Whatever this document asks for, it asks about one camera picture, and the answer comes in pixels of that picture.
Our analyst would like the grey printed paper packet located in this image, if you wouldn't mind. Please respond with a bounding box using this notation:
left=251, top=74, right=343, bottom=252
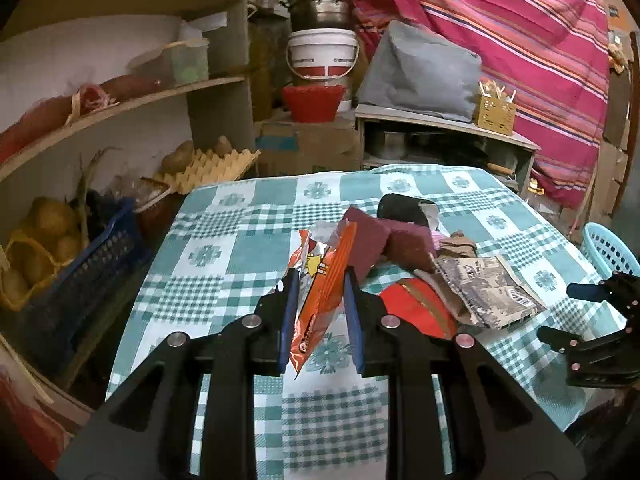
left=435, top=257, right=546, bottom=330

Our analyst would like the brown wrapper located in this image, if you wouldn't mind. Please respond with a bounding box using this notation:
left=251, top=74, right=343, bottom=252
left=437, top=231, right=477, bottom=258

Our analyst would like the red gold packet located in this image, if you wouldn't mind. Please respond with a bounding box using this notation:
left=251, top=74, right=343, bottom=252
left=380, top=278, right=457, bottom=340

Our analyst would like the pink wrapper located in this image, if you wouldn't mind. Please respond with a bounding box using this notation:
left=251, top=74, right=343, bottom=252
left=431, top=231, right=448, bottom=252

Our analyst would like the black foil packet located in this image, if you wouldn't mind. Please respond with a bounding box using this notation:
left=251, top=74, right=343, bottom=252
left=376, top=193, right=439, bottom=231

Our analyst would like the maroon packet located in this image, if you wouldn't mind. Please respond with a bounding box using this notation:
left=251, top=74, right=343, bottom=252
left=342, top=207, right=436, bottom=284

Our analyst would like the orange red chip wrapper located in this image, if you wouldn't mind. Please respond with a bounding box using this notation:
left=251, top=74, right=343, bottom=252
left=288, top=220, right=358, bottom=374

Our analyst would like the light blue plastic basket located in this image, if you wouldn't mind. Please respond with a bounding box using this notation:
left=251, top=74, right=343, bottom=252
left=580, top=222, right=640, bottom=280

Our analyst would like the blue plastic crate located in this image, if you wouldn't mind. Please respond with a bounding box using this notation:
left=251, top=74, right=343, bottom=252
left=3, top=198, right=149, bottom=354

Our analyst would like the rolling pin wooden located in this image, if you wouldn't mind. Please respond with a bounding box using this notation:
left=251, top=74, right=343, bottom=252
left=487, top=162, right=515, bottom=176

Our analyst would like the yellow utensil holder box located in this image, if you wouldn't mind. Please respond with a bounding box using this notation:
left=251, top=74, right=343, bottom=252
left=475, top=96, right=516, bottom=136

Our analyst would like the green checkered tablecloth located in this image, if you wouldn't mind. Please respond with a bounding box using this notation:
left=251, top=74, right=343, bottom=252
left=105, top=162, right=629, bottom=480

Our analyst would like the yellow mesh potato bag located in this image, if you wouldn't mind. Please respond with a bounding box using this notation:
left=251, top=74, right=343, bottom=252
left=1, top=197, right=82, bottom=312

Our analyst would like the grey low shelf unit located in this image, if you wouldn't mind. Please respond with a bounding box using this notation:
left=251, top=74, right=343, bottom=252
left=355, top=104, right=539, bottom=196

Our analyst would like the yellow egg tray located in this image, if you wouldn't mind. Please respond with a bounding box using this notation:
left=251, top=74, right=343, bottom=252
left=153, top=150, right=260, bottom=195

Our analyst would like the striped magenta cloth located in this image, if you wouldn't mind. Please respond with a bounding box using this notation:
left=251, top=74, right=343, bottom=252
left=355, top=0, right=608, bottom=208

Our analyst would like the grey fabric bag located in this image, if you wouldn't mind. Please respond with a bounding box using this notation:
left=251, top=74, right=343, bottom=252
left=358, top=21, right=482, bottom=122

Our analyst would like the cardboard box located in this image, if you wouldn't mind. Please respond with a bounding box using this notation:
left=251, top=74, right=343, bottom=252
left=254, top=114, right=363, bottom=177

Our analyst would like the red plastic basin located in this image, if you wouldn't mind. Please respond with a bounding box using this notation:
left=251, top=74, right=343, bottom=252
left=281, top=84, right=345, bottom=124

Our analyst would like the white plastic bucket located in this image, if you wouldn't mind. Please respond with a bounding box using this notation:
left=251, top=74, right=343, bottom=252
left=285, top=28, right=359, bottom=80

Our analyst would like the wooden curved shelf rack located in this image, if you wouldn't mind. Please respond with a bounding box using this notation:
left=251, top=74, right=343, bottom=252
left=1, top=0, right=257, bottom=407

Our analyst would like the clear plastic container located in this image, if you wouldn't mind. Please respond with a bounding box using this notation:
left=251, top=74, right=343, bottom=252
left=127, top=38, right=209, bottom=88

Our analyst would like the steel cooking pot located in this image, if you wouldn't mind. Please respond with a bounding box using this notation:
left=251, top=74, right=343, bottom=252
left=285, top=0, right=354, bottom=32

